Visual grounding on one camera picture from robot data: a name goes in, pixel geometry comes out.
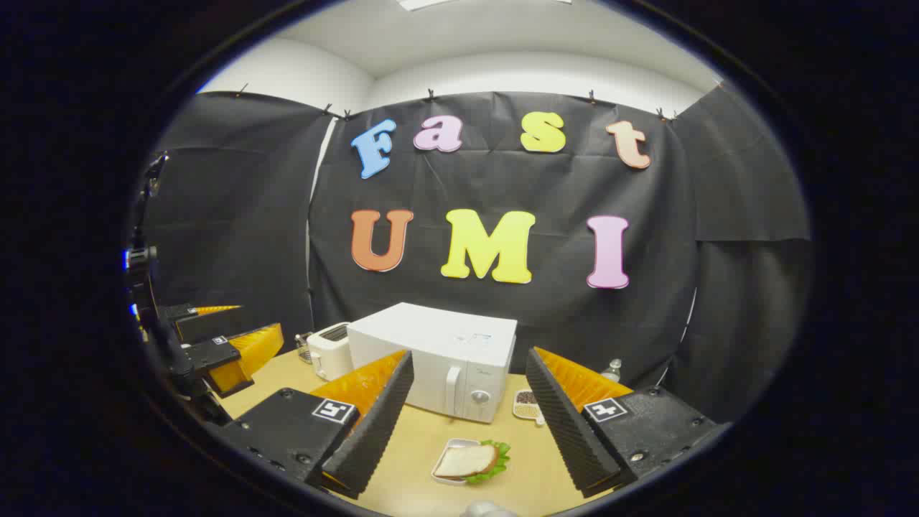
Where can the green label drink bottle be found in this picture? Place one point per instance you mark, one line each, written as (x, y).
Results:
(612, 372)

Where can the small dish of nuts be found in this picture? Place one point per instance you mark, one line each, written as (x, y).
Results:
(525, 406)

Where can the ceiling light panel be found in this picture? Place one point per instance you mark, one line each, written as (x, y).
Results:
(431, 3)

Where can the lettuce sandwich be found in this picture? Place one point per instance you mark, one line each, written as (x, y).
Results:
(467, 461)

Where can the white rectangular tray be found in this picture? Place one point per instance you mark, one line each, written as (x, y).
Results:
(459, 442)

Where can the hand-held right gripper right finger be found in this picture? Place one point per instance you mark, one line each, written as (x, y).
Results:
(567, 431)

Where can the white microwave oven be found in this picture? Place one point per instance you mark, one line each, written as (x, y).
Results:
(431, 337)

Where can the white toaster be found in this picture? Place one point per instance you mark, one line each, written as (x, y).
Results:
(330, 355)

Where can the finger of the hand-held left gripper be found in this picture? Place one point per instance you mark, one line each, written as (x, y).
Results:
(208, 324)
(215, 354)

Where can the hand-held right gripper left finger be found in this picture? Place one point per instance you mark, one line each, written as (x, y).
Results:
(373, 431)

